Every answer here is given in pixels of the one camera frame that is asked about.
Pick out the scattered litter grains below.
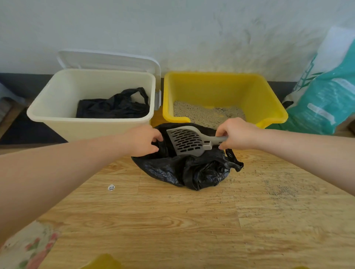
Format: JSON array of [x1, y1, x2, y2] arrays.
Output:
[[263, 177, 317, 204]]

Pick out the cream plastic trash bin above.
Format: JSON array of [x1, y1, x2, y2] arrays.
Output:
[[27, 68, 156, 142]]

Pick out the black plastic bin liner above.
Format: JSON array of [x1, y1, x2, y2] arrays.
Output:
[[76, 87, 150, 119]]

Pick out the grey slotted litter scoop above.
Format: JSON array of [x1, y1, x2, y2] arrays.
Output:
[[166, 125, 228, 157]]

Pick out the floral patterned cloth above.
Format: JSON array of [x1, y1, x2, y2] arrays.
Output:
[[0, 220, 61, 269]]

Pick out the teal white litter bag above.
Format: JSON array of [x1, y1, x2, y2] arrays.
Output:
[[267, 26, 355, 135]]

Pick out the yellow plastic litter box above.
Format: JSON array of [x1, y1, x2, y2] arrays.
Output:
[[163, 71, 289, 129]]

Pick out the person's right forearm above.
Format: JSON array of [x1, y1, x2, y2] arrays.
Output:
[[255, 128, 355, 196]]

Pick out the person's left forearm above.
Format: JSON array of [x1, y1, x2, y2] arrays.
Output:
[[0, 132, 133, 247]]

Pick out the person's left hand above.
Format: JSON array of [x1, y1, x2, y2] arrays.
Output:
[[122, 124, 164, 157]]

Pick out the black plastic garbage bag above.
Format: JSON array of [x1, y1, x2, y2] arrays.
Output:
[[131, 122, 244, 191]]

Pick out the person's right hand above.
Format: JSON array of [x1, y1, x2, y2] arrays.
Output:
[[215, 117, 261, 151]]

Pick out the beige cat litter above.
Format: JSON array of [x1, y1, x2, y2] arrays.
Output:
[[173, 101, 247, 130]]

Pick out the yellow object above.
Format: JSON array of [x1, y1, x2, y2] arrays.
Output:
[[80, 253, 126, 269]]

